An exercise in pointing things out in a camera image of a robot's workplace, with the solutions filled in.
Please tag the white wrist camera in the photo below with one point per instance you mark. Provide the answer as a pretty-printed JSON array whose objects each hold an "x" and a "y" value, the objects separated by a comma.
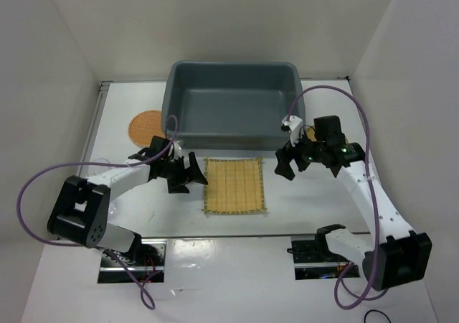
[
  {"x": 176, "y": 150},
  {"x": 293, "y": 125}
]

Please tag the orange round woven basket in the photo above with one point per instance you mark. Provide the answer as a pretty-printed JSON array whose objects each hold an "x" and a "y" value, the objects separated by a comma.
[{"x": 144, "y": 127}]

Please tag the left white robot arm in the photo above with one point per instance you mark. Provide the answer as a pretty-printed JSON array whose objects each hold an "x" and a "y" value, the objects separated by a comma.
[{"x": 80, "y": 214}]

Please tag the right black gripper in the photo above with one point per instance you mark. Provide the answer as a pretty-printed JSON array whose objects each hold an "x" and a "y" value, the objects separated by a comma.
[{"x": 284, "y": 158}]

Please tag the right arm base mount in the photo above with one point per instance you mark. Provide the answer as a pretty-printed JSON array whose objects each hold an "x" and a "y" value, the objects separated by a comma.
[{"x": 310, "y": 264}]

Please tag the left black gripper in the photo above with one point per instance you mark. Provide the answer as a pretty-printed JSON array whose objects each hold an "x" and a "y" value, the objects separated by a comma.
[{"x": 191, "y": 174}]

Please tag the green-rimmed round bamboo tray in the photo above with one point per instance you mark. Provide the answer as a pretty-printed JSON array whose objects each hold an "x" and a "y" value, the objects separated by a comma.
[{"x": 310, "y": 133}]

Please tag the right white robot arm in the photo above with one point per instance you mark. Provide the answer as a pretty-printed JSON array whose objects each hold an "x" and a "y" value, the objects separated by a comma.
[{"x": 398, "y": 254}]

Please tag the grey plastic bin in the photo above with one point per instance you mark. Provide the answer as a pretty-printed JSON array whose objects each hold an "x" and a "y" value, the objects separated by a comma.
[{"x": 230, "y": 105}]

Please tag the square bamboo mat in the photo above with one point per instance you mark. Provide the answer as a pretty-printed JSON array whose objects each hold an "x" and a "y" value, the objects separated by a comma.
[{"x": 235, "y": 187}]

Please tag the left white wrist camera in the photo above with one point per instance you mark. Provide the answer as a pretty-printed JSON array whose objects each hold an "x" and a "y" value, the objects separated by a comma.
[{"x": 176, "y": 150}]

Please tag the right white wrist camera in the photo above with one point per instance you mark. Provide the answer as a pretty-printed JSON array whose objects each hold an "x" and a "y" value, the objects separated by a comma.
[{"x": 293, "y": 125}]

